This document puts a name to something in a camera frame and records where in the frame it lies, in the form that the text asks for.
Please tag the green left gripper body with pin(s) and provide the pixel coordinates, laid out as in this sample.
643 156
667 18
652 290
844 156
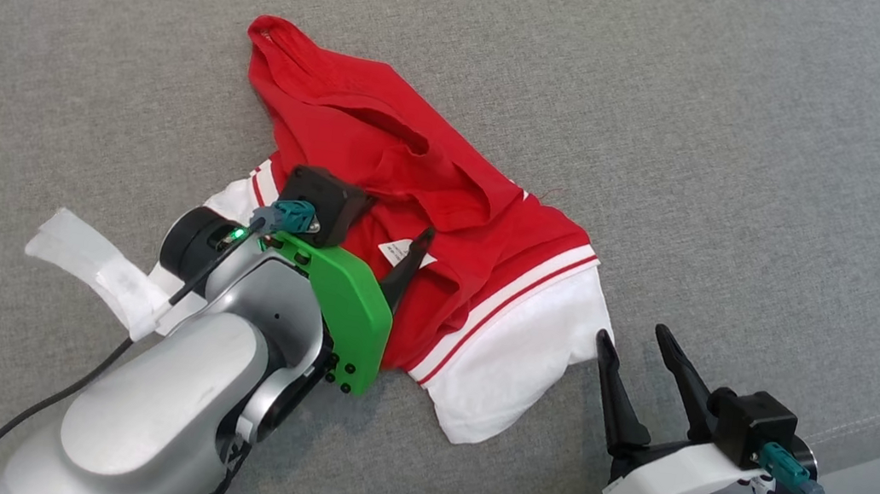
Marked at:
352 321

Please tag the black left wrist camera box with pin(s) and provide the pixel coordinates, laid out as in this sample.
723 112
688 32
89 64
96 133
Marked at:
326 201

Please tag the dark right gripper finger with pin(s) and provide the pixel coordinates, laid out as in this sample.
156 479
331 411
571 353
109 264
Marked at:
622 419
693 403

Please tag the teal right camera connector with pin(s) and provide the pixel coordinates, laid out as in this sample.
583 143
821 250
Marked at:
787 472

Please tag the teal camera connector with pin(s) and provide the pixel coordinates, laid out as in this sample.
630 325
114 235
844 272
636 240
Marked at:
294 216
787 472

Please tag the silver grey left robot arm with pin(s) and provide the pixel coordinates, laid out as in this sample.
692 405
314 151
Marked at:
160 397

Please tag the red jersey with white sleeves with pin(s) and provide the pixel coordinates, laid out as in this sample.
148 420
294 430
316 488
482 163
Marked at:
430 194

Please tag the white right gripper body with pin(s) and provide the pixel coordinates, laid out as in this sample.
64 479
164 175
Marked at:
665 485

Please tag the teal left camera connector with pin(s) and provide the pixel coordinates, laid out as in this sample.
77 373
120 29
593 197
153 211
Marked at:
294 216

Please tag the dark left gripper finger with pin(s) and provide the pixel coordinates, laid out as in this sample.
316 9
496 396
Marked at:
406 272

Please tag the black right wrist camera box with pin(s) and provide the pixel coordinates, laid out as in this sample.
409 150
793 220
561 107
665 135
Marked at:
755 425

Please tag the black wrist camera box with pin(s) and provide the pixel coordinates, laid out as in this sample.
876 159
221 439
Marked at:
755 425
326 201

